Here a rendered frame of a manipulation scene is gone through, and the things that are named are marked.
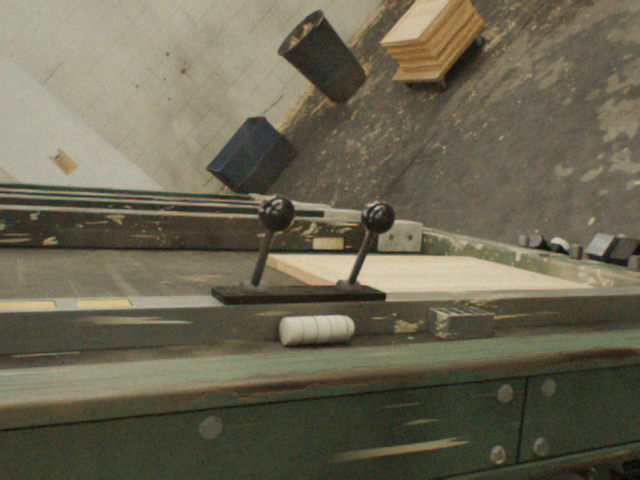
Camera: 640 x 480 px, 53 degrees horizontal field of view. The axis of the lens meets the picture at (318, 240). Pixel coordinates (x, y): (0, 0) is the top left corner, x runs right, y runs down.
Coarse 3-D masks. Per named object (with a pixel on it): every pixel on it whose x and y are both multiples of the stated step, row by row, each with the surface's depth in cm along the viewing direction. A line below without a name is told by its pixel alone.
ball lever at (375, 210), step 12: (372, 204) 68; (384, 204) 68; (372, 216) 68; (384, 216) 68; (372, 228) 68; (384, 228) 68; (372, 240) 71; (360, 252) 72; (360, 264) 73; (348, 288) 74; (360, 288) 75
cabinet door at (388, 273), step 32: (288, 256) 120; (320, 256) 123; (352, 256) 127; (384, 256) 131; (416, 256) 135; (384, 288) 94; (416, 288) 97; (448, 288) 99; (480, 288) 101; (512, 288) 104
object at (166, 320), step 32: (544, 288) 93; (576, 288) 95; (608, 288) 98; (0, 320) 57; (32, 320) 58; (64, 320) 59; (96, 320) 60; (128, 320) 62; (160, 320) 63; (192, 320) 65; (224, 320) 66; (256, 320) 68; (352, 320) 73; (384, 320) 75; (416, 320) 77; (512, 320) 84; (544, 320) 87; (576, 320) 90; (608, 320) 93; (0, 352) 57; (32, 352) 58
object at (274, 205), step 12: (264, 204) 63; (276, 204) 62; (288, 204) 63; (264, 216) 63; (276, 216) 62; (288, 216) 63; (276, 228) 63; (264, 240) 66; (264, 252) 66; (264, 264) 67; (240, 288) 69; (252, 288) 69; (264, 288) 69
